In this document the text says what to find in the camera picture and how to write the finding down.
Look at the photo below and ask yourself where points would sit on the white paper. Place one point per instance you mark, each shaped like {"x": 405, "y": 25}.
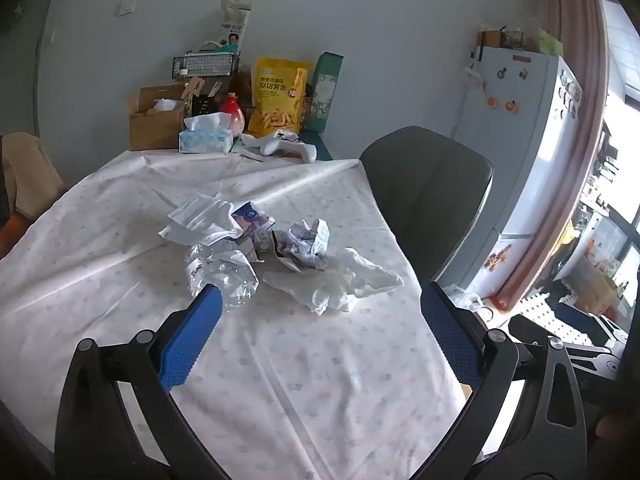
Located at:
{"x": 200, "y": 215}

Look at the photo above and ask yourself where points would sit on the white plastic bag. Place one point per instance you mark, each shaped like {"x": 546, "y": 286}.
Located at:
{"x": 340, "y": 285}

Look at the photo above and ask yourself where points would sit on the yellow snack bag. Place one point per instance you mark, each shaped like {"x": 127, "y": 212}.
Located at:
{"x": 277, "y": 92}

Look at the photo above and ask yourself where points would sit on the blue tissue box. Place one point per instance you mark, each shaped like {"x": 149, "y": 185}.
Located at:
{"x": 205, "y": 137}

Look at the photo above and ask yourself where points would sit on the white wall switch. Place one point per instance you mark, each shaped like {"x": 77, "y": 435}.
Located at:
{"x": 128, "y": 6}

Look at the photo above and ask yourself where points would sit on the tall green box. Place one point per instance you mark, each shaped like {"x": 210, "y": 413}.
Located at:
{"x": 322, "y": 90}

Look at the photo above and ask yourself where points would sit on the white dotted tablecloth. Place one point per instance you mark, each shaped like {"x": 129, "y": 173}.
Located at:
{"x": 300, "y": 360}

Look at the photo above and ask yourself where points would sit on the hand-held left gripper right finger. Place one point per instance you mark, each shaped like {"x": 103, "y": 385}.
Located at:
{"x": 452, "y": 345}

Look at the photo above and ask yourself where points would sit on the clear plastic bag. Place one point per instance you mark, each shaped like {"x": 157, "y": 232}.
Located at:
{"x": 225, "y": 270}

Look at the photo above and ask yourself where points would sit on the white game controller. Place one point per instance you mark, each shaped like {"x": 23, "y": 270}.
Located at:
{"x": 285, "y": 146}

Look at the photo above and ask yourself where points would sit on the grey chair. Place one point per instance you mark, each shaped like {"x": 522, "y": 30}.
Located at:
{"x": 425, "y": 185}

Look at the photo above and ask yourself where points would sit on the printed white paper bag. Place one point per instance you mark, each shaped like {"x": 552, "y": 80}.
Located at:
{"x": 235, "y": 25}

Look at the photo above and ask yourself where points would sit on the black patterned box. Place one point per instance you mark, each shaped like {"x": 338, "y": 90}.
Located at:
{"x": 205, "y": 106}

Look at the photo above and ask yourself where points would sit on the person's right hand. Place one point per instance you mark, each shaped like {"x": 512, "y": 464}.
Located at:
{"x": 617, "y": 427}

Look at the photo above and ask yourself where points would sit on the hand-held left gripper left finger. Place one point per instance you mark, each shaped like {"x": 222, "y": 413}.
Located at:
{"x": 192, "y": 340}

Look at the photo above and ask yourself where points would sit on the blue carton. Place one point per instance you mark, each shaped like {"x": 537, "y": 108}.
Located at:
{"x": 250, "y": 215}

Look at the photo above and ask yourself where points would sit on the brown box on refrigerator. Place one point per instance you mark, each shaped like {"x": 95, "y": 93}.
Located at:
{"x": 490, "y": 39}

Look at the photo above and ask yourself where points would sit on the white refrigerator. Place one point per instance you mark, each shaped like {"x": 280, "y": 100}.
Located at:
{"x": 520, "y": 160}

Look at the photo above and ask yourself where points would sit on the open cardboard box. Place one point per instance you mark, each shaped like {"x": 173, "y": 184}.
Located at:
{"x": 152, "y": 127}

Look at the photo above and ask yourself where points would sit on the red bottle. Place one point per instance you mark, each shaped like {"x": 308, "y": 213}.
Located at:
{"x": 232, "y": 112}

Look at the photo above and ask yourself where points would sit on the green packet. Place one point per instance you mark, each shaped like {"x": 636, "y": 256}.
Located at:
{"x": 549, "y": 42}

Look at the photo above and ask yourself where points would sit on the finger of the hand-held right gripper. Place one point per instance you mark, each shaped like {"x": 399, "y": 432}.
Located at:
{"x": 595, "y": 357}

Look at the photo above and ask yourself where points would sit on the printed paper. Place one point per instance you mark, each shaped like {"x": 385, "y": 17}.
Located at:
{"x": 307, "y": 242}

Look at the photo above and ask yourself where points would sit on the pink curtain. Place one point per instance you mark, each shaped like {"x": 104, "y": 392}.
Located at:
{"x": 580, "y": 110}

